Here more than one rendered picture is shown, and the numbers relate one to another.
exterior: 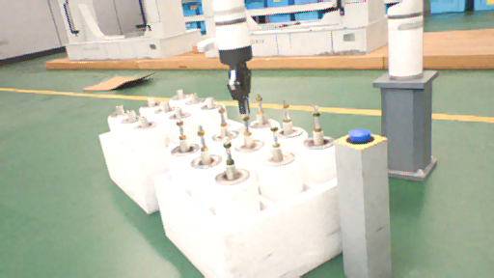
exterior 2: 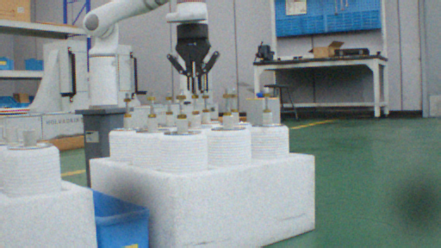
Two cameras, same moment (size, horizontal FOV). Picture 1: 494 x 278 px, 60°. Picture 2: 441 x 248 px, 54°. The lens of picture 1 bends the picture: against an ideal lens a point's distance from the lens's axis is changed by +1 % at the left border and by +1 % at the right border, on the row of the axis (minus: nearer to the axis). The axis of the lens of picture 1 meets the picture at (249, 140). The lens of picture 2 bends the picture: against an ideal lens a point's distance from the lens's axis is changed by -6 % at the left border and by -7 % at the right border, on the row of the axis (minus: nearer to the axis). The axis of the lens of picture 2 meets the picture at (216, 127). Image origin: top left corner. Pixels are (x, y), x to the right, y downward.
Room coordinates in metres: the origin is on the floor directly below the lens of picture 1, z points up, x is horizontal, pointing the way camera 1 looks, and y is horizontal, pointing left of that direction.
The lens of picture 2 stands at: (1.07, 1.07, 0.32)
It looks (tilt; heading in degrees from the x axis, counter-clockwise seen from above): 4 degrees down; 262
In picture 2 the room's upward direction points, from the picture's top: 2 degrees counter-clockwise
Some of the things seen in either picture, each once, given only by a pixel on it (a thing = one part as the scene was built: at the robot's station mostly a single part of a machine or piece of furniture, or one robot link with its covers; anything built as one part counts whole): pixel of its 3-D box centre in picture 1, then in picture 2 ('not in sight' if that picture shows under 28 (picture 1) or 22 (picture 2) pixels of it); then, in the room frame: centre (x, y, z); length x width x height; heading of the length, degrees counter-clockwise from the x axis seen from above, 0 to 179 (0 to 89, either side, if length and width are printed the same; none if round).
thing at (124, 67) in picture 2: not in sight; (154, 86); (1.04, -3.45, 0.45); 1.51 x 0.57 x 0.74; 51
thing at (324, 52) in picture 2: not in sight; (326, 51); (-1.17, -4.44, 0.87); 0.40 x 0.30 x 0.23; 127
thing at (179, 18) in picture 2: (224, 33); (189, 11); (0.97, 0.02, 0.52); 0.11 x 0.09 x 0.06; 72
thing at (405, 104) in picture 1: (405, 124); (106, 152); (1.23, -0.48, 0.15); 0.15 x 0.15 x 0.30; 51
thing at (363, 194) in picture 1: (364, 212); (263, 152); (0.75, -0.21, 0.16); 0.07 x 0.07 x 0.31; 30
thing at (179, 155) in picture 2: (191, 182); (184, 178); (1.01, 0.16, 0.16); 0.10 x 0.10 x 0.18
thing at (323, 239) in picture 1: (258, 205); (199, 195); (0.97, 0.00, 0.09); 0.39 x 0.39 x 0.18; 30
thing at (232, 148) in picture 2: (213, 197); (229, 170); (0.91, 0.10, 0.16); 0.10 x 0.10 x 0.18
